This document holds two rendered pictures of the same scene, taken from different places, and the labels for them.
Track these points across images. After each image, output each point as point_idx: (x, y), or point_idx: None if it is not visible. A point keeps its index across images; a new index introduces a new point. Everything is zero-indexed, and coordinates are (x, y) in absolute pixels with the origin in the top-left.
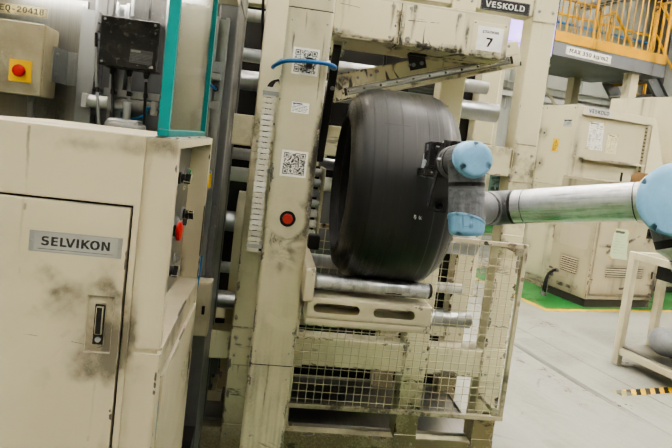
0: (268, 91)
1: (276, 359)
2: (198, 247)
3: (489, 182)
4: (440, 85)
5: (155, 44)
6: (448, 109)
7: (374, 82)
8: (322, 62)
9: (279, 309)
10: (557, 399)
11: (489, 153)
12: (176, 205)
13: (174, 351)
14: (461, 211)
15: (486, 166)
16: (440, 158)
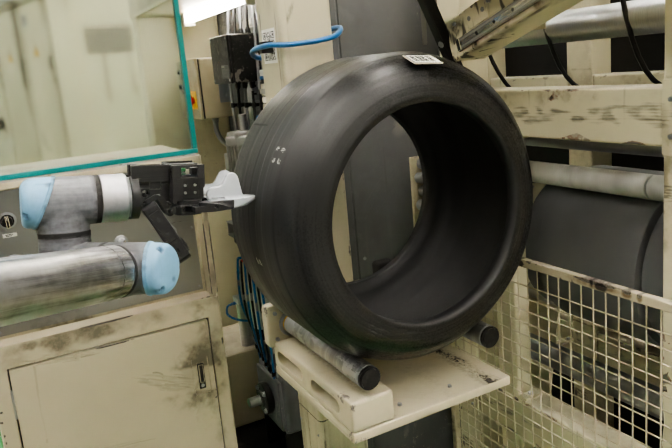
0: (261, 89)
1: (310, 407)
2: (207, 265)
3: None
4: None
5: (227, 56)
6: (359, 79)
7: (486, 20)
8: (265, 45)
9: None
10: None
11: (21, 197)
12: (126, 227)
13: (66, 356)
14: None
15: (22, 215)
16: (102, 193)
